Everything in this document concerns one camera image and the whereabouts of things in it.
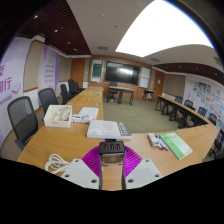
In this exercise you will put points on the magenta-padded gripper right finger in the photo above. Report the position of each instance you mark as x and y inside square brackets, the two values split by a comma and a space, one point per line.
[145, 171]

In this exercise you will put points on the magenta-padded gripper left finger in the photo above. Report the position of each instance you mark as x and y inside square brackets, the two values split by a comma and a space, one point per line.
[78, 171]

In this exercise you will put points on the black charger block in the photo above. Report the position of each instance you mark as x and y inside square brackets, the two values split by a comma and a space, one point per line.
[112, 149]

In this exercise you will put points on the whiteboard markers pack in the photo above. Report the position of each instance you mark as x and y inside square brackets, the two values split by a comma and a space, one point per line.
[153, 139]

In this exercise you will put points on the green book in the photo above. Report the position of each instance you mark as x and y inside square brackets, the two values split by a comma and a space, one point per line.
[175, 145]

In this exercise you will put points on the white flat book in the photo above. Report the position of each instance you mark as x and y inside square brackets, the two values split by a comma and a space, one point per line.
[106, 129]

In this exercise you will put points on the blue white packet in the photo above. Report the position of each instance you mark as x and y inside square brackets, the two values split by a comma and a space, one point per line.
[81, 118]

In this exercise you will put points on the white open cardboard box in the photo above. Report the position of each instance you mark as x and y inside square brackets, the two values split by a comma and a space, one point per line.
[50, 122]

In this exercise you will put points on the white paper sheet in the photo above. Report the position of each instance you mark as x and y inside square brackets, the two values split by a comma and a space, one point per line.
[90, 111]

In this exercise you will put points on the long wooden desk row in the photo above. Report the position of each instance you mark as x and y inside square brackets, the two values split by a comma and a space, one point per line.
[173, 105]

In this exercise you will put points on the black mesh office chair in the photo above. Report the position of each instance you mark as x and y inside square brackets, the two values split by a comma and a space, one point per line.
[47, 96]
[21, 116]

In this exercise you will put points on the small wooden desk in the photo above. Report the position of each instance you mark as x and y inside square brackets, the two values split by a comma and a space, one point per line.
[148, 90]

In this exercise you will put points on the group of black chairs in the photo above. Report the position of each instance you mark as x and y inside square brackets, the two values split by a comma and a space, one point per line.
[71, 87]
[213, 118]

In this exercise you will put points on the wooden desk with black legs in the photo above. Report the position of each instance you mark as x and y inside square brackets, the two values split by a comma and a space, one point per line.
[121, 89]

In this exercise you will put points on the large ceiling light panel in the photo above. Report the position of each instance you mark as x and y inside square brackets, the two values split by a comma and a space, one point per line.
[163, 30]

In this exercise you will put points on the white wall board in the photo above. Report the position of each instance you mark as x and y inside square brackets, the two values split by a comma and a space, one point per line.
[144, 77]

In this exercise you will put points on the colourful wall poster display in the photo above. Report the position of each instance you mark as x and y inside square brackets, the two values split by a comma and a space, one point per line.
[210, 98]

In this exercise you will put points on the large black wall screen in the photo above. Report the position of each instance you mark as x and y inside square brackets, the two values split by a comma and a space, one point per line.
[122, 72]

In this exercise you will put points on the green wall board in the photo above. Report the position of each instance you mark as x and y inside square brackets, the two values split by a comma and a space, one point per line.
[97, 70]

